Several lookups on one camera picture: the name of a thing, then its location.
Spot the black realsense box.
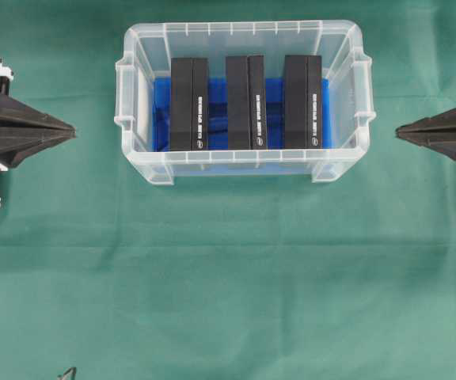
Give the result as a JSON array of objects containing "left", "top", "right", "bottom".
[
  {"left": 226, "top": 55, "right": 268, "bottom": 150},
  {"left": 283, "top": 55, "right": 323, "bottom": 149},
  {"left": 169, "top": 58, "right": 209, "bottom": 151}
]

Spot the blue cloth in case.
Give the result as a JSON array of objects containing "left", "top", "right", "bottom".
[{"left": 153, "top": 78, "right": 333, "bottom": 152}]

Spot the clear plastic storage case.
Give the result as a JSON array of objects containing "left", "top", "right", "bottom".
[{"left": 114, "top": 20, "right": 376, "bottom": 185}]

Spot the small dark tip object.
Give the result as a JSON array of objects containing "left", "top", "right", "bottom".
[{"left": 57, "top": 367, "right": 77, "bottom": 380}]

